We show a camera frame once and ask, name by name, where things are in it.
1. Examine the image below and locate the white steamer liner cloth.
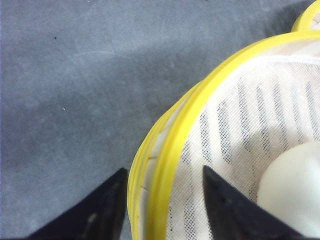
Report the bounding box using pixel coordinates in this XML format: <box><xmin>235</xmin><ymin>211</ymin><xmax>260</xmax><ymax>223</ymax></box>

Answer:
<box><xmin>166</xmin><ymin>55</ymin><xmax>320</xmax><ymax>240</ymax></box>

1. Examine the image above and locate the bamboo steamer basket front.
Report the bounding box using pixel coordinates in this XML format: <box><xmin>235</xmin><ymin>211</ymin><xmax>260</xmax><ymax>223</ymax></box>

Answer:
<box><xmin>291</xmin><ymin>0</ymin><xmax>320</xmax><ymax>32</ymax></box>

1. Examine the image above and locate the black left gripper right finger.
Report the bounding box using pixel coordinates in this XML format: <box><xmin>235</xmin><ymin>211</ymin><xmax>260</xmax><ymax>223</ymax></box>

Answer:
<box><xmin>202</xmin><ymin>165</ymin><xmax>312</xmax><ymax>240</ymax></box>

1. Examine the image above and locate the bamboo steamer basket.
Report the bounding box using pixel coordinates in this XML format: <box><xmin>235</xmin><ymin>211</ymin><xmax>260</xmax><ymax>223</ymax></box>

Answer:
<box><xmin>291</xmin><ymin>0</ymin><xmax>320</xmax><ymax>32</ymax></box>
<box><xmin>127</xmin><ymin>30</ymin><xmax>320</xmax><ymax>240</ymax></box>

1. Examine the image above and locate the white steamed bun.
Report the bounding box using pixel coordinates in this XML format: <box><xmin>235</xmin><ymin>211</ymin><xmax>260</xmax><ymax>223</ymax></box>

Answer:
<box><xmin>257</xmin><ymin>141</ymin><xmax>320</xmax><ymax>238</ymax></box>

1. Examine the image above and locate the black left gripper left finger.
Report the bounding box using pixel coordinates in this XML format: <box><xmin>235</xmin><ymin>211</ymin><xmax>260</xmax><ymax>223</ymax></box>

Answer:
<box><xmin>27</xmin><ymin>168</ymin><xmax>128</xmax><ymax>240</ymax></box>

